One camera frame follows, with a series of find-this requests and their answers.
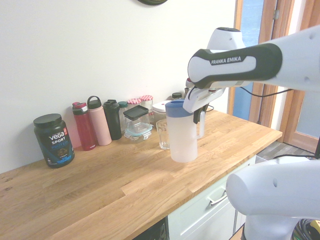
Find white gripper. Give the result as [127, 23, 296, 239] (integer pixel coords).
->
[182, 86, 227, 125]

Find translucent pitcher blue lid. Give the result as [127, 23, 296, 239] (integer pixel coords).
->
[164, 99, 207, 164]

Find pink water bottle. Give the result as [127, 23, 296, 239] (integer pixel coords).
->
[86, 95, 113, 147]

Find red water bottle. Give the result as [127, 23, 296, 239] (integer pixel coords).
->
[71, 101, 98, 152]

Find cereal container white lid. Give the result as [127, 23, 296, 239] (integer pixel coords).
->
[151, 100, 172, 124]

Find clear drinking glass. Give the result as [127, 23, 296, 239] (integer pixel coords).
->
[155, 119, 172, 151]

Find glass jar red gingham lid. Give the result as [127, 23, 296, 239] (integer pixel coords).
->
[126, 97, 143, 111]
[139, 94, 154, 119]

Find square container black lid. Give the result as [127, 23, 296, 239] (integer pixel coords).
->
[122, 104, 151, 134]

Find glass container teal lid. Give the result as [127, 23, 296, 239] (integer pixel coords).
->
[123, 123, 154, 144]

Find glass jar green lid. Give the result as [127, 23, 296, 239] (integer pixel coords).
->
[117, 100, 129, 119]

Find black shaker bottle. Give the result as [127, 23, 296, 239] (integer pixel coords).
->
[102, 98, 123, 141]

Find white cabinet drawer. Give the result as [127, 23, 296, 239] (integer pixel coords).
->
[166, 154, 258, 240]

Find black dishwasher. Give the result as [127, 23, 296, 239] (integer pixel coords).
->
[138, 216, 169, 240]

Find black protein powder tub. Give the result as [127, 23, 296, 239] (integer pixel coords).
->
[32, 113, 76, 169]

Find silver drawer handle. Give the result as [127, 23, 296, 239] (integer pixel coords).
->
[206, 190, 229, 206]

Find wooden door frame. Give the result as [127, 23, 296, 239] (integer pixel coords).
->
[226, 0, 320, 152]

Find black wall clock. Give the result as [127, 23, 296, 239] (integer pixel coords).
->
[135, 0, 171, 6]

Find yellow and black cables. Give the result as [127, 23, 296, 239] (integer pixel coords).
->
[291, 216, 320, 240]

